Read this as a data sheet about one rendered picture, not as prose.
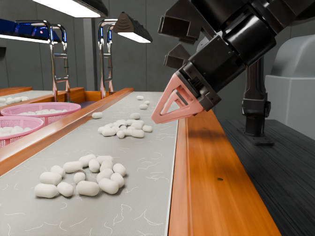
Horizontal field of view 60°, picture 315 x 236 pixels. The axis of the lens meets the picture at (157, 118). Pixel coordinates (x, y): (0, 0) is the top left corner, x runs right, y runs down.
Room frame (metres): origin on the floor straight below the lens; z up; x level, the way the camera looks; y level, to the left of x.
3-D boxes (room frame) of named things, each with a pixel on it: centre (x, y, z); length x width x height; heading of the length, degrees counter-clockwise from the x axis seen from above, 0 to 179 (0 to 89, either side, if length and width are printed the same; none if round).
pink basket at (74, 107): (0.97, 0.41, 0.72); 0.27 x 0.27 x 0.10
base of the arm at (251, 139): (0.94, -0.34, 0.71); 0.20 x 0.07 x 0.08; 0
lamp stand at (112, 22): (1.38, 0.18, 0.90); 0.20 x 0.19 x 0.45; 175
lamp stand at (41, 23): (1.41, 0.57, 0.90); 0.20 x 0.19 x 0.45; 175
